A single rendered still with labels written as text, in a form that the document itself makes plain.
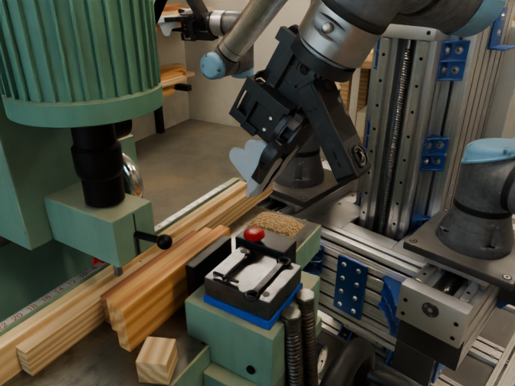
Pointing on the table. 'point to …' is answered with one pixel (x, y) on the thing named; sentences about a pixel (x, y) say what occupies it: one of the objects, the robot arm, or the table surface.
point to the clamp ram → (207, 263)
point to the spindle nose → (99, 165)
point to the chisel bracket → (100, 224)
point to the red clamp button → (254, 233)
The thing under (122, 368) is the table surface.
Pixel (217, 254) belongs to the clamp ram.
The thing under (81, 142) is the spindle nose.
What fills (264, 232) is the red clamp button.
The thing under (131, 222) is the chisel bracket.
